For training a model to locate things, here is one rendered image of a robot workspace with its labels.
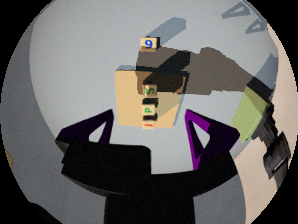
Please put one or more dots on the tan flat mat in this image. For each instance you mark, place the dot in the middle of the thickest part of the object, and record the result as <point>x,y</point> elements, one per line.
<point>129,95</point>

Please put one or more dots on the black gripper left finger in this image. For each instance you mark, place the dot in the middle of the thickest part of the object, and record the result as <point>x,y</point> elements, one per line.
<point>83,129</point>

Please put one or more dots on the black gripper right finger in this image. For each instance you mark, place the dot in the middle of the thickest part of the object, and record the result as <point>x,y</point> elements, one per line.
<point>222,138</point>

